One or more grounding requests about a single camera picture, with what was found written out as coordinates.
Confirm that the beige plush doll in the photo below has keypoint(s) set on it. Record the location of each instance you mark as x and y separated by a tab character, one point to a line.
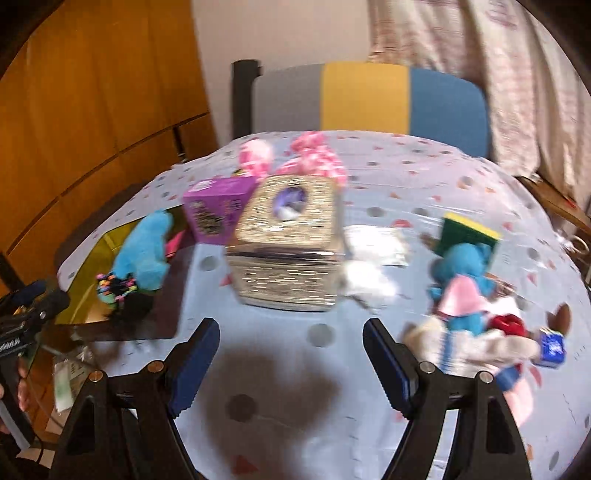
475	350

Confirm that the red rose plush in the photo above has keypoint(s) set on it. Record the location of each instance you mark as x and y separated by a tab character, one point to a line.
508	325

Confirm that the clear plastic packet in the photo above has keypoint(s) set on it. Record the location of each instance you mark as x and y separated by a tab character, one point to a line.
374	244

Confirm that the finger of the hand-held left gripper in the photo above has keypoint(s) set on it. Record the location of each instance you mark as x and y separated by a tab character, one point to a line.
53	303
25	290

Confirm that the blue elephant plush toy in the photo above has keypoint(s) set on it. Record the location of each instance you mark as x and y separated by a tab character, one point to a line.
461	263

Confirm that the patterned pale curtain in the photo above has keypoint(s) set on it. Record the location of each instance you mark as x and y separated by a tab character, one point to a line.
508	69

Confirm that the multicoloured beaded toy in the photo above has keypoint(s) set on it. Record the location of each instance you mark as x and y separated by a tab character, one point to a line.
113	286

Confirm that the person's left hand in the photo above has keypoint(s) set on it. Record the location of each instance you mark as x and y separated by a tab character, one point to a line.
23	390

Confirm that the wooden wardrobe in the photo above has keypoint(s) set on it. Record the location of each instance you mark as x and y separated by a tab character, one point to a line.
92	92

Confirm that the grey yellow blue chair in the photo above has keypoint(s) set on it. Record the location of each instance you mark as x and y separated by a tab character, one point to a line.
364	97

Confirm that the white green packet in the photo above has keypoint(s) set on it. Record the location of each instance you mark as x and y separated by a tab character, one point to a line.
64	383

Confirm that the tape roll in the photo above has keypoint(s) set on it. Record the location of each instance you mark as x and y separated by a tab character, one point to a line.
576	244

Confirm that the small pink soft piece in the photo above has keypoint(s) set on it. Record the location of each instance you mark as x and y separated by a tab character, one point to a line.
176	242

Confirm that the white soft item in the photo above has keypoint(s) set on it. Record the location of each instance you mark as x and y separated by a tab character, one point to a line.
508	305

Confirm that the brown heart-shaped item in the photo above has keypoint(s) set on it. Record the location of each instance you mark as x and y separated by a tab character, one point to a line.
561	318

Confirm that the wooden desk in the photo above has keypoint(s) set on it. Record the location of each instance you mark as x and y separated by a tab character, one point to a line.
554	203

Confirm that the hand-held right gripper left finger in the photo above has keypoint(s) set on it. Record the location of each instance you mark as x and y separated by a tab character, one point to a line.
194	364

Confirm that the yellow green sponge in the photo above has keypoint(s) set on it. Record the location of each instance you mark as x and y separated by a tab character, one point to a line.
461	230

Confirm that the blue fuzzy plush toy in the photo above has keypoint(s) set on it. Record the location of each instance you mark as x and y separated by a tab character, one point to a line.
143	249

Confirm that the pink checked plush toy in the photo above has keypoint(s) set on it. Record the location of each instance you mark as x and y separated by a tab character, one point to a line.
316	157

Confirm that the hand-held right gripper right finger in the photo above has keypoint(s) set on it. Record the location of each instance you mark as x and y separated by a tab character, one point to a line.
392	369

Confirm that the gold tissue box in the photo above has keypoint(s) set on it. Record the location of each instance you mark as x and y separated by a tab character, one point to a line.
286	258

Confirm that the purple cardboard box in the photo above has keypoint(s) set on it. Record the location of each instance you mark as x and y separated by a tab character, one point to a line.
217	203

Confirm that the small brown item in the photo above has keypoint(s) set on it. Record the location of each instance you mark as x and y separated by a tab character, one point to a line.
502	285

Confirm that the white crumpled tissue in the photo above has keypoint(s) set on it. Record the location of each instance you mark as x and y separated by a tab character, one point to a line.
369	281

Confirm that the small blue box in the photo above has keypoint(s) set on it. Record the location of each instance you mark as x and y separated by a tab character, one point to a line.
551	348

